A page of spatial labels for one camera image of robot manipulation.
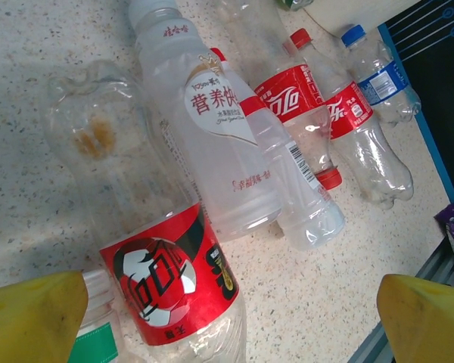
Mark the water bottle with blue label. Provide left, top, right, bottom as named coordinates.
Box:
left=340, top=24, right=424, bottom=128

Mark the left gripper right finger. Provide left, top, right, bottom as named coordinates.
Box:
left=376, top=274, right=454, bottom=363

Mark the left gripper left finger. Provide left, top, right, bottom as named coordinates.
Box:
left=0, top=270, right=90, bottom=363

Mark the slim white bottle red cap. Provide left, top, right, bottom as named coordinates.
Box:
left=207, top=47, right=347, bottom=251

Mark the clear bottle with green label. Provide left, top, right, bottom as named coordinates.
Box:
left=67, top=268, right=124, bottom=363

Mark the large white translucent bottle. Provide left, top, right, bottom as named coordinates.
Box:
left=127, top=0, right=284, bottom=243

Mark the cola bottle red black label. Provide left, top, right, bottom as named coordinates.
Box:
left=41, top=60, right=247, bottom=363

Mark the cola bottle with red cap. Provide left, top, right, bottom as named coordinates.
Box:
left=282, top=28, right=415, bottom=211
left=219, top=0, right=344, bottom=190

